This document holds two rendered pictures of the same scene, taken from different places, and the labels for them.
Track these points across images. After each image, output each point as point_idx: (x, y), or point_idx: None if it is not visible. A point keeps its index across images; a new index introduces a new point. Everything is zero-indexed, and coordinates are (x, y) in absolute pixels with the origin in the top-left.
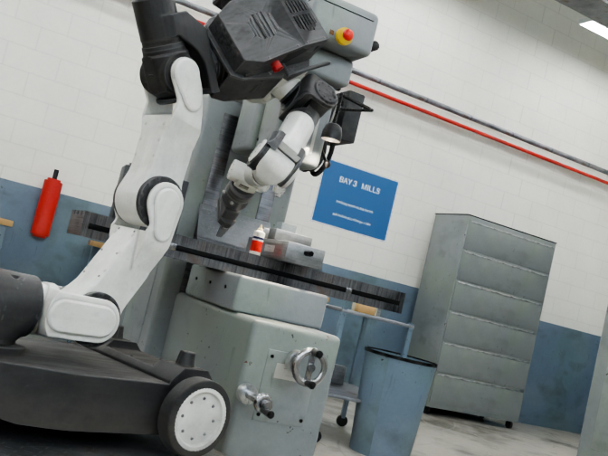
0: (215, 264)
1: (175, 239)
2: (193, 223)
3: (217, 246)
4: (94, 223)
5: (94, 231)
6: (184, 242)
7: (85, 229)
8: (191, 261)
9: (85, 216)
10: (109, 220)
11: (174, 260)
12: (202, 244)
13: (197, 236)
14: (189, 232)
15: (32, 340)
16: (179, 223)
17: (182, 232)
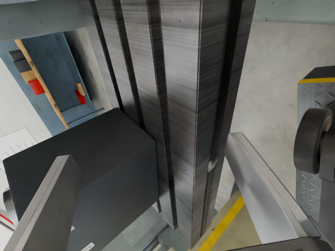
0: (241, 45)
1: (202, 171)
2: (2, 6)
3: (202, 72)
4: (200, 234)
5: (206, 226)
6: (205, 154)
7: (205, 230)
8: (231, 113)
9: (196, 243)
10: (194, 234)
11: (81, 17)
12: (204, 119)
13: (31, 0)
14: (22, 8)
15: (334, 224)
16: (23, 33)
17: (34, 21)
